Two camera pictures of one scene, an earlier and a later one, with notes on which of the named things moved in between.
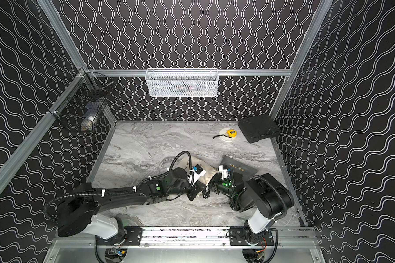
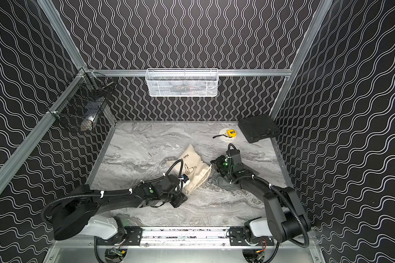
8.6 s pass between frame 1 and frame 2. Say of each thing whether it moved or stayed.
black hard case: stayed
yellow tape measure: stayed
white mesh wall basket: stayed
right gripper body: moved
